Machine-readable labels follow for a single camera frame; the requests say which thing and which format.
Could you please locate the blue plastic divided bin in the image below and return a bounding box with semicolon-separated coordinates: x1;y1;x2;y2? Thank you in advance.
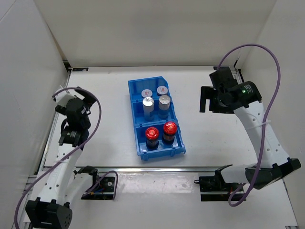
128;76;186;161

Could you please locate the white lid sauce jar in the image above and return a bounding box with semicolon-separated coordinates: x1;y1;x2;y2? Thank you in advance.
141;89;153;98

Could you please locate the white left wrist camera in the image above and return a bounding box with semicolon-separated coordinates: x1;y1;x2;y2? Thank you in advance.
55;93;75;107

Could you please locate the red lid sauce jar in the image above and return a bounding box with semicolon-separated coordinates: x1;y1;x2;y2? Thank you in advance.
163;121;178;144
145;126;160;149

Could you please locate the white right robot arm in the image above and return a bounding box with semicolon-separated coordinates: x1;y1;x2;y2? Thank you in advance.
200;67;301;191

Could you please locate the aluminium table edge rail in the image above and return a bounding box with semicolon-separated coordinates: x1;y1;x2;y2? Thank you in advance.
74;166;221;173

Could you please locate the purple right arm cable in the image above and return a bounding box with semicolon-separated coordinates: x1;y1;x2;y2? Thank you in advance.
218;43;281;207

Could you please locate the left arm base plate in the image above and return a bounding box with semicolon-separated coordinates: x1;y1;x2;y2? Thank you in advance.
74;166;119;200

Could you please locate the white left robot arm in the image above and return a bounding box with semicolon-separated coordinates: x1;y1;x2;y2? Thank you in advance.
25;90;96;229

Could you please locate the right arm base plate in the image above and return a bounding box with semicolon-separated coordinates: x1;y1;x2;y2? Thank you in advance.
193;176;239;202

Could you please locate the silver lid blue bottle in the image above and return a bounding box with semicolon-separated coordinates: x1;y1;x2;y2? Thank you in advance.
158;95;171;119

